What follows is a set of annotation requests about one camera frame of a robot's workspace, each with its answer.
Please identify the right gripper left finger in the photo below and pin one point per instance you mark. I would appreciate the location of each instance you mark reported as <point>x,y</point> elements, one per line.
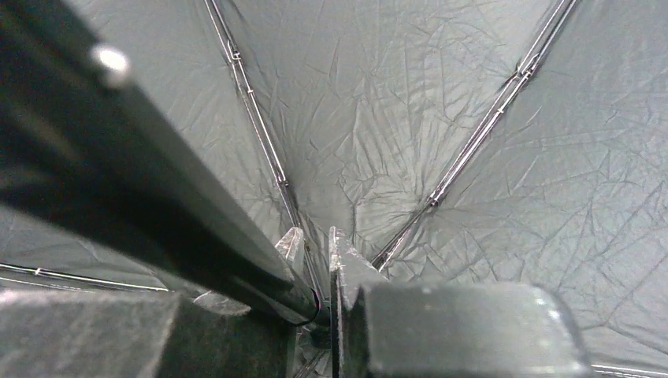
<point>71,308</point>

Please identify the beige and black folding umbrella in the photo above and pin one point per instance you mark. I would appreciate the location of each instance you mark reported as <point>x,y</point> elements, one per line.
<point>218,142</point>

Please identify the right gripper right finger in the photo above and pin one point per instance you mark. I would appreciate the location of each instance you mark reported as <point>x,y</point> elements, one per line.
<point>387,329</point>

